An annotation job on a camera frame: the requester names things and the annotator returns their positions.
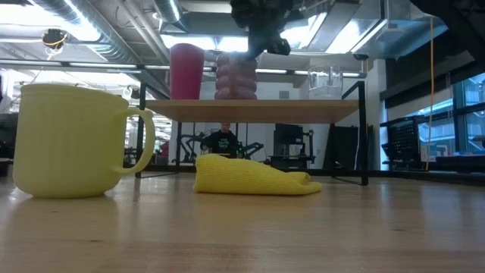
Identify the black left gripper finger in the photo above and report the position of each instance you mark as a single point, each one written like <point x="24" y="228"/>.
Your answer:
<point x="279" y="47"/>
<point x="253" y="49"/>

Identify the lilac ribbed bubble mug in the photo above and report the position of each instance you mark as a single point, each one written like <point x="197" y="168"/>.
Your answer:
<point x="235" y="79"/>

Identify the clear glass mug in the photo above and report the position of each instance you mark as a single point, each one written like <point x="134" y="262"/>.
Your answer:
<point x="325" y="91"/>

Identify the red plastic tumbler cup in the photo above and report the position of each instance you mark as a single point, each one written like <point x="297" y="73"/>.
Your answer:
<point x="186" y="72"/>

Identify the black background robot arm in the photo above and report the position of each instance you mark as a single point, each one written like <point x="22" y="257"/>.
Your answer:
<point x="189" y="146"/>

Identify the black cabinet with equipment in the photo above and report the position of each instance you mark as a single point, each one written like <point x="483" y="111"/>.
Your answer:
<point x="288" y="140"/>

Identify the person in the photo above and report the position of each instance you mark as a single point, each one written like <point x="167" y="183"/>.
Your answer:
<point x="223" y="142"/>

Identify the black upright panel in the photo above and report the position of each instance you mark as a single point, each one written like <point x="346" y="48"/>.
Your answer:
<point x="343" y="148"/>

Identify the yellow knitted cloth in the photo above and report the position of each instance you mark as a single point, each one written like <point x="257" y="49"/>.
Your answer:
<point x="242" y="176"/>

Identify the black pegboard rack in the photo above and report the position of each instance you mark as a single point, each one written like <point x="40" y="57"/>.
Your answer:
<point x="403" y="140"/>

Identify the black ceiling-hung device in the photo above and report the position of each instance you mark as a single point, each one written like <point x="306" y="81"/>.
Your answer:
<point x="54" y="38"/>

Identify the pale yellow mug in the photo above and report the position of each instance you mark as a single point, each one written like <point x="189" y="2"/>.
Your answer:
<point x="72" y="151"/>

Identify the wooden shelf with black frame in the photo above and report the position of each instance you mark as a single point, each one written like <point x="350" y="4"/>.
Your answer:
<point x="250" y="110"/>

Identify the silver round ceiling duct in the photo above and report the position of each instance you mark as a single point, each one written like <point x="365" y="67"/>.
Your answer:
<point x="168" y="9"/>

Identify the black frame bar with lights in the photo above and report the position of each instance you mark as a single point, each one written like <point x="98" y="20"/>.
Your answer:
<point x="113" y="65"/>

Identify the silver spiral ceiling duct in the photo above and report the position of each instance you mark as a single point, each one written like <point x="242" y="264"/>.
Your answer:
<point x="110" y="45"/>

